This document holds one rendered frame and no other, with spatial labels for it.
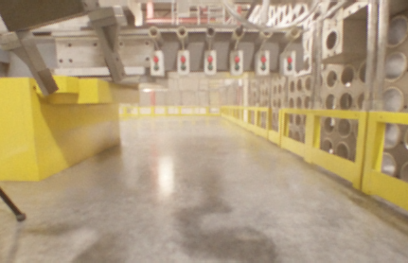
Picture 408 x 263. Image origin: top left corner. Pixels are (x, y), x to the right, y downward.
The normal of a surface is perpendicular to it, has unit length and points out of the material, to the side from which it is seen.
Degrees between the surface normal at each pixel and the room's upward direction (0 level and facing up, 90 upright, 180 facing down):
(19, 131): 90
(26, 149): 90
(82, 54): 90
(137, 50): 90
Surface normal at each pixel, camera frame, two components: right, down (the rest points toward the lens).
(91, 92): 0.02, 0.12
